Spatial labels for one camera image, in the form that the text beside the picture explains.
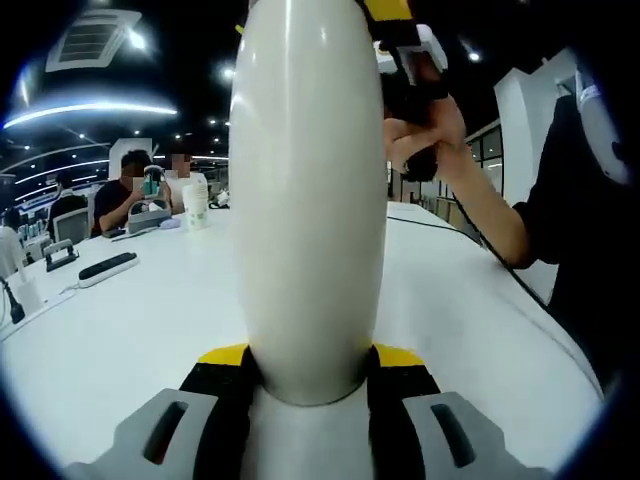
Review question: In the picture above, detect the patterned paper cup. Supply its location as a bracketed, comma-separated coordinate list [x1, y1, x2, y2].
[180, 183, 209, 232]

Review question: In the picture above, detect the person's right hand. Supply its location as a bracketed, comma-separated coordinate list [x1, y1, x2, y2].
[384, 94, 474, 174]

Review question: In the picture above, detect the grey device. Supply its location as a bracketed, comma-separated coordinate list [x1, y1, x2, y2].
[128, 198, 172, 235]

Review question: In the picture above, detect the white chest-worn device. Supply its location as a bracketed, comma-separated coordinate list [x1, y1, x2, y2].
[554, 47, 634, 186]

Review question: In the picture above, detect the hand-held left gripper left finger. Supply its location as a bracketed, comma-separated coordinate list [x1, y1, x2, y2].
[62, 342, 254, 480]

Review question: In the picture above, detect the person's black shirt torso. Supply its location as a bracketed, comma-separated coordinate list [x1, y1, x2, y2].
[512, 47, 640, 381]

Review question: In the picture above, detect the white and black power strip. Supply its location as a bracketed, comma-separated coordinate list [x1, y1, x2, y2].
[77, 252, 139, 289]

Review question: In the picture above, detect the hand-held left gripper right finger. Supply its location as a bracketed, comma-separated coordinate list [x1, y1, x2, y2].
[368, 342, 556, 480]

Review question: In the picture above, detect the white charger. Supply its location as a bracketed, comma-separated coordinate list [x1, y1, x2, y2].
[17, 267, 45, 312]

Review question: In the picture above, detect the ceiling air conditioner vent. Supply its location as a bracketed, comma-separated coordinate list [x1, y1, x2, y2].
[44, 7, 144, 74]

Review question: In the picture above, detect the green drink cup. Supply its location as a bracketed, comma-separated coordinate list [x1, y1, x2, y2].
[141, 167, 165, 197]

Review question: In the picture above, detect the black plug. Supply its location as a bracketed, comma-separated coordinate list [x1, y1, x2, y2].
[0, 277, 26, 325]

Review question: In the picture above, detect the grey office chair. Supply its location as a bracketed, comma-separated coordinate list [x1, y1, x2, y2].
[52, 208, 90, 244]

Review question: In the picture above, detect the curved ceiling light strip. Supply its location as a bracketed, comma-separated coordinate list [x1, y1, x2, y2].
[2, 102, 179, 130]

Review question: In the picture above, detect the cream thermos bottle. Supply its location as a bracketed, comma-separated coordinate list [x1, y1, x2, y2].
[228, 0, 391, 407]

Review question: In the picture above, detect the white table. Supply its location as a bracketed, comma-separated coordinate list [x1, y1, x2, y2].
[0, 199, 604, 480]

